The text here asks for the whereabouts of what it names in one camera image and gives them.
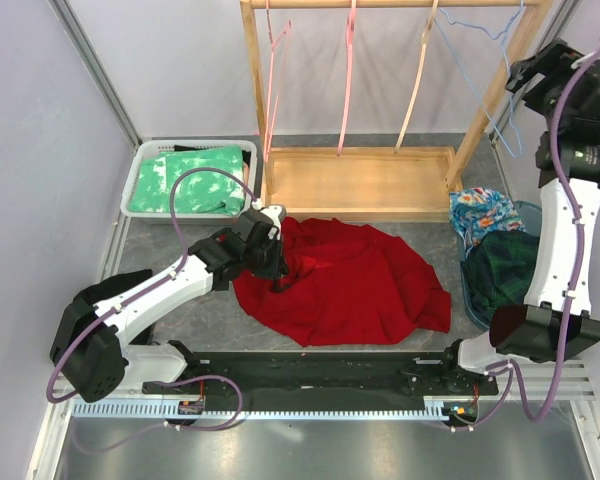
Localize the middle pink hanger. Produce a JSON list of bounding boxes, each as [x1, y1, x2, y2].
[[337, 0, 357, 156]]

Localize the light blue wire hanger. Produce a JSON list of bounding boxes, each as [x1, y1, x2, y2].
[[434, 1, 525, 159]]

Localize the slotted cable duct rail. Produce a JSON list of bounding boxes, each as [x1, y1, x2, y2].
[[71, 398, 451, 421]]

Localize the red skirt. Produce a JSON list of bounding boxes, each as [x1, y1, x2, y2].
[[234, 218, 451, 347]]

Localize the wooden clothes rack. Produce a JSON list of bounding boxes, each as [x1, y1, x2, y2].
[[238, 0, 556, 224]]

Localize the green white cloth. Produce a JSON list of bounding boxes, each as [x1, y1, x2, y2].
[[128, 145, 245, 216]]

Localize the black cloth pile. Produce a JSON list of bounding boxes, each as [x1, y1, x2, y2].
[[74, 269, 153, 305]]

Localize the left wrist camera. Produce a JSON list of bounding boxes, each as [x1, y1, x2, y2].
[[251, 199, 287, 238]]

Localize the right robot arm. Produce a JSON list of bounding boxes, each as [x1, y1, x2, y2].
[[437, 40, 600, 394]]

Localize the pink hanger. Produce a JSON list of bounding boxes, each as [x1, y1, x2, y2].
[[263, 1, 292, 164], [337, 0, 357, 156]]

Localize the teal plastic basin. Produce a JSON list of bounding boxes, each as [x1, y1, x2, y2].
[[456, 201, 542, 331]]

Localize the dark green plaid cloth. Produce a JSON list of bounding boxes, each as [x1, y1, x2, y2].
[[461, 230, 539, 326]]

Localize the white laundry basket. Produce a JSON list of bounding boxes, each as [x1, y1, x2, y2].
[[121, 139, 258, 224]]

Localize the beige wooden hanger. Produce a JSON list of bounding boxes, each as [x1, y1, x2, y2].
[[394, 0, 439, 153]]

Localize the left pink hanger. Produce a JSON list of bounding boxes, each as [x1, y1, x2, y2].
[[263, 1, 292, 164]]

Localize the pink cloth in basket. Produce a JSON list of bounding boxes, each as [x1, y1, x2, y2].
[[243, 162, 253, 191]]

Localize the floral blue cloth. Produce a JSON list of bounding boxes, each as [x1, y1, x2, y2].
[[449, 187, 525, 253]]

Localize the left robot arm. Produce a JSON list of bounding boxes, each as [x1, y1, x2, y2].
[[50, 205, 288, 403]]

